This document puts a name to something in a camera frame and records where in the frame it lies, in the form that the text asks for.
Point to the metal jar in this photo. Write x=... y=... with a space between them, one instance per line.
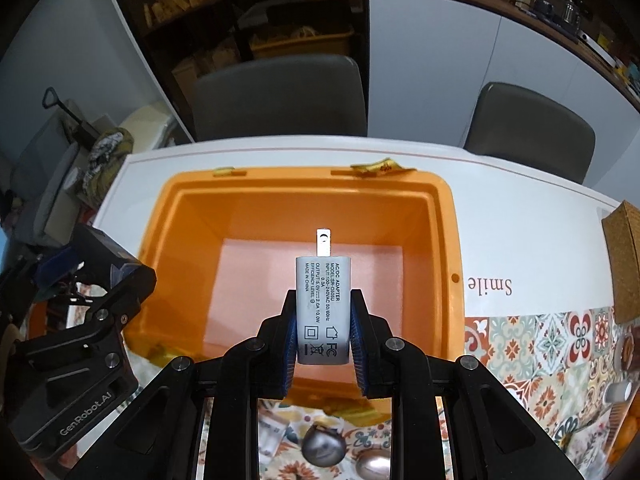
x=571 y=12

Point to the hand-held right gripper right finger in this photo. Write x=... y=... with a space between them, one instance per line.
x=357 y=345

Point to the pinkish silver egg-shaped case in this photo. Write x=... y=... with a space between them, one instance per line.
x=374 y=467

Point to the white power adapter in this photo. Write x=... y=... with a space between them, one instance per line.
x=322 y=310

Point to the grey silver egg-shaped case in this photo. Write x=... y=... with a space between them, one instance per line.
x=324 y=445

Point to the patterned plate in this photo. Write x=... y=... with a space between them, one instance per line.
x=629 y=352

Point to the white cup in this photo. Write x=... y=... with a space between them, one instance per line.
x=619 y=392

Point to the woven box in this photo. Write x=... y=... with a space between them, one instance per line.
x=625 y=260

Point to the patterned tablecloth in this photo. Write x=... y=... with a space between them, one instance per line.
x=525 y=350

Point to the white battery charger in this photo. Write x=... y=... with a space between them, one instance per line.
x=272 y=435

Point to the dark wooden shelf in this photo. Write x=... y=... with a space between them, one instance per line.
x=150 y=35

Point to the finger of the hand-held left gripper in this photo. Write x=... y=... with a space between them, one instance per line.
x=122 y=272
x=57 y=267

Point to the orange plastic bin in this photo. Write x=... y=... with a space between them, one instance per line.
x=200 y=240

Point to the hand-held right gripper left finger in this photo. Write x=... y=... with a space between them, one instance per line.
x=289 y=350

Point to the grey chair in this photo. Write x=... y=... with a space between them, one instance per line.
x=530 y=130
x=280 y=100

